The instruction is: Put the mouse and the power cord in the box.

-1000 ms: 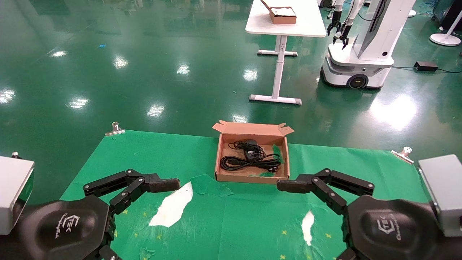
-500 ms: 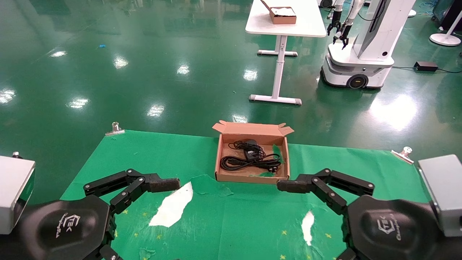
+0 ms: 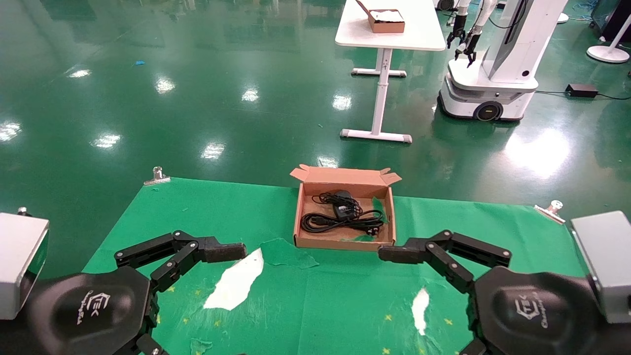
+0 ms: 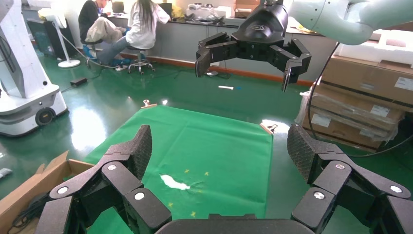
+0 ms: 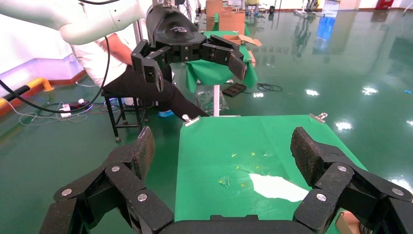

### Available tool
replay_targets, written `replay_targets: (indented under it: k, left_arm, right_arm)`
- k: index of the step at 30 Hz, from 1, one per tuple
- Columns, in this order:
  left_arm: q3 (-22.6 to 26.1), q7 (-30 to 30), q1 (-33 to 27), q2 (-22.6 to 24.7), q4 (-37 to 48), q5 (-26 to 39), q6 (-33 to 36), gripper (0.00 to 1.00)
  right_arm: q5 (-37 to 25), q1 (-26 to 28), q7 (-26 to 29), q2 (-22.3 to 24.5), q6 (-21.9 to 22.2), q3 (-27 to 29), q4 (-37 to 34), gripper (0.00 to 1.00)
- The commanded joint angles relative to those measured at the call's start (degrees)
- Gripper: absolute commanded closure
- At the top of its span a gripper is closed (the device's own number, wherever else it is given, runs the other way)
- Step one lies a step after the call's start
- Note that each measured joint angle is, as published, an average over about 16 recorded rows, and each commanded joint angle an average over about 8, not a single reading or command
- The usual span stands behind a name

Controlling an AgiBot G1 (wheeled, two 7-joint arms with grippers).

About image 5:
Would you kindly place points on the white power strip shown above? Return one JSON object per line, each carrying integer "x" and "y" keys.
{"x": 65, "y": 109}

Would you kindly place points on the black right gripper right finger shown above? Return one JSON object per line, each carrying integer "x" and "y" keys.
{"x": 335, "y": 174}

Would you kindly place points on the yellow black guard rail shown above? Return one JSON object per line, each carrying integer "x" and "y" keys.
{"x": 40, "y": 83}

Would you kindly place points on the person's bare forearm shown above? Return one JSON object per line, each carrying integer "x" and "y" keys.
{"x": 117, "y": 50}

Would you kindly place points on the background table with green cloth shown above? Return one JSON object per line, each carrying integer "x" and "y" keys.
{"x": 209, "y": 72}

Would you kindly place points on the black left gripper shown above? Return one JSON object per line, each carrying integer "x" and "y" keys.
{"x": 174, "y": 35}

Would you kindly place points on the black tray on floor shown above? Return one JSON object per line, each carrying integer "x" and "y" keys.
{"x": 234, "y": 90}

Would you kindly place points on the open brown cardboard box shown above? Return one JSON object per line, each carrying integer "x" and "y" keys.
{"x": 350, "y": 224}

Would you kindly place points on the tall cardboard box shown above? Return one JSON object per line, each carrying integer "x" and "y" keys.
{"x": 213, "y": 11}

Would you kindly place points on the black metal stool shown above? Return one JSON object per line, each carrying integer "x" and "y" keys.
{"x": 112, "y": 119}

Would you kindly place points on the metal binder clip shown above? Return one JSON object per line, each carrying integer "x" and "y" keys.
{"x": 317, "y": 118}
{"x": 190, "y": 121}

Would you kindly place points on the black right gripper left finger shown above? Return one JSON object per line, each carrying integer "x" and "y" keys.
{"x": 122, "y": 184}

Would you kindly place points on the blue shoe cover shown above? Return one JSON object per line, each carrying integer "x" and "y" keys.
{"x": 166, "y": 113}

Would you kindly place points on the clear plastic bag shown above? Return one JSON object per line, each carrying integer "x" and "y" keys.
{"x": 206, "y": 101}

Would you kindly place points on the large closed cardboard box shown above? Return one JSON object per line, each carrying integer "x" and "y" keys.
{"x": 232, "y": 22}

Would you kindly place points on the blue scrap on floor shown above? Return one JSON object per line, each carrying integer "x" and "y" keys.
{"x": 407, "y": 91}

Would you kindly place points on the green tablecloth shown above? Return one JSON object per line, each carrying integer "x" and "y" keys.
{"x": 209, "y": 155}

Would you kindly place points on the red background object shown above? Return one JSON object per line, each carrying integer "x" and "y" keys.
{"x": 384, "y": 4}

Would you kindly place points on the seated person white shirt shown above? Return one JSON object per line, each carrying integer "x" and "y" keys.
{"x": 142, "y": 87}

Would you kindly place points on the flat open cardboard box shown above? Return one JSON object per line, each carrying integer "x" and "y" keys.
{"x": 246, "y": 39}

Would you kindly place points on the small torn green scrap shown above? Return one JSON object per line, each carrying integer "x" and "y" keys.
{"x": 225, "y": 181}

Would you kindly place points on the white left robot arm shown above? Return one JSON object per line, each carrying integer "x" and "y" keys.
{"x": 90, "y": 22}

